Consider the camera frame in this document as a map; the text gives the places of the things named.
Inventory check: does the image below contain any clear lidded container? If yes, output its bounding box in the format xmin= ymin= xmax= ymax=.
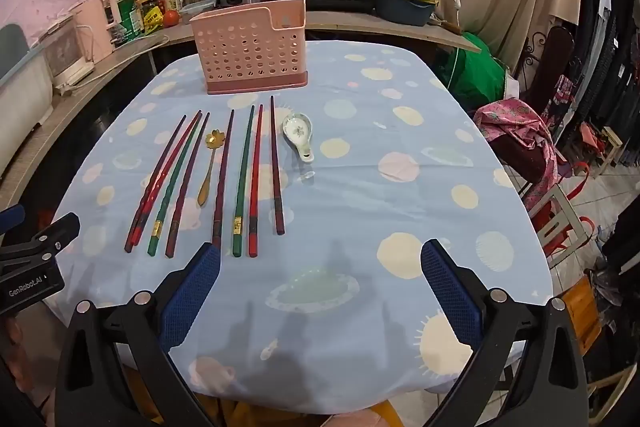
xmin=179 ymin=0 xmax=219 ymax=26

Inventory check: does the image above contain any wooden knife handle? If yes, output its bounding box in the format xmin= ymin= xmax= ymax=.
xmin=429 ymin=17 xmax=462 ymax=34

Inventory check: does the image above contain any orange wooden stool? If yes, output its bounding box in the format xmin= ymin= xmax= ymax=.
xmin=562 ymin=274 xmax=603 ymax=355

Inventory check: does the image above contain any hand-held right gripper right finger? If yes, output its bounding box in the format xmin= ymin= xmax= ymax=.
xmin=420 ymin=238 xmax=592 ymax=427

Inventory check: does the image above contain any gold flower spoon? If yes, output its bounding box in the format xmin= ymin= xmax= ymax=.
xmin=197 ymin=129 xmax=226 ymax=208

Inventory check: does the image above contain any dark metal chair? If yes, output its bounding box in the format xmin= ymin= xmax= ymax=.
xmin=520 ymin=26 xmax=576 ymax=108

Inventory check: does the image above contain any red chopstick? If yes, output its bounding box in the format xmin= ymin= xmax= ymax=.
xmin=248 ymin=104 xmax=265 ymax=258
xmin=131 ymin=109 xmax=203 ymax=245

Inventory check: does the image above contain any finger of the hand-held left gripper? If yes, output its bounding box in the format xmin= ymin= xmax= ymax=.
xmin=0 ymin=205 xmax=26 ymax=236
xmin=0 ymin=213 xmax=81 ymax=264

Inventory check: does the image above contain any grey-blue plastic panel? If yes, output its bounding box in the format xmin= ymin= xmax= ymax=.
xmin=0 ymin=23 xmax=31 ymax=85

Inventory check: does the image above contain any maroon wavy chopstick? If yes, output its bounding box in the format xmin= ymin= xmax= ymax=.
xmin=211 ymin=109 xmax=236 ymax=253
xmin=165 ymin=111 xmax=212 ymax=258

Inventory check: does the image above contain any green bag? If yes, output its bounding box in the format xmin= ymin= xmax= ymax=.
xmin=439 ymin=32 xmax=508 ymax=112

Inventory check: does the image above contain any pink countertop appliance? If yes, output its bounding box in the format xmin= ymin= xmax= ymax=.
xmin=75 ymin=0 xmax=121 ymax=62

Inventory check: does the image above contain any row of hanging clothes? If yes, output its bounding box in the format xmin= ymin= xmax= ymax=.
xmin=575 ymin=0 xmax=640 ymax=168

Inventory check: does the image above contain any blue plastic basin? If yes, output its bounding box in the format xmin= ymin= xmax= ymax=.
xmin=372 ymin=0 xmax=440 ymax=26

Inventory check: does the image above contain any green chopstick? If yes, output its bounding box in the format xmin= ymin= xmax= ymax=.
xmin=231 ymin=105 xmax=257 ymax=258
xmin=147 ymin=112 xmax=208 ymax=258

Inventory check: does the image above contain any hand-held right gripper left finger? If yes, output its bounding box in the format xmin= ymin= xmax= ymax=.
xmin=54 ymin=242 xmax=222 ymax=427

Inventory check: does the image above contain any pink floral cloth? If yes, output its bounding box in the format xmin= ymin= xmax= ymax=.
xmin=472 ymin=99 xmax=560 ymax=210

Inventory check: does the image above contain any pink perforated utensil basket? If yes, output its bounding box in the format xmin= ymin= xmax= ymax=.
xmin=189 ymin=0 xmax=308 ymax=96

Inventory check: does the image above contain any white countertop appliance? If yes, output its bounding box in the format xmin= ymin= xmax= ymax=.
xmin=42 ymin=18 xmax=97 ymax=88

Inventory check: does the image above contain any dark maroon chopstick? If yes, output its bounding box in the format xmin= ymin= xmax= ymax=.
xmin=124 ymin=114 xmax=188 ymax=254
xmin=270 ymin=95 xmax=286 ymax=237

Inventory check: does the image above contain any white chest appliance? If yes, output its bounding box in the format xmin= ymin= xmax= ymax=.
xmin=0 ymin=52 xmax=55 ymax=178

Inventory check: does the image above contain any yellow packet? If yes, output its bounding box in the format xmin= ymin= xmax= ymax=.
xmin=143 ymin=4 xmax=167 ymax=34

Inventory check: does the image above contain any blue dotted tablecloth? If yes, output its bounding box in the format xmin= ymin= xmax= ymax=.
xmin=51 ymin=39 xmax=554 ymax=410

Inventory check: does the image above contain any white ceramic spoon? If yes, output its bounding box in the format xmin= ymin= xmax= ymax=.
xmin=281 ymin=113 xmax=316 ymax=164

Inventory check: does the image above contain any red stool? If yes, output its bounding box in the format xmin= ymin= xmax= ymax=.
xmin=527 ymin=162 xmax=597 ymax=258

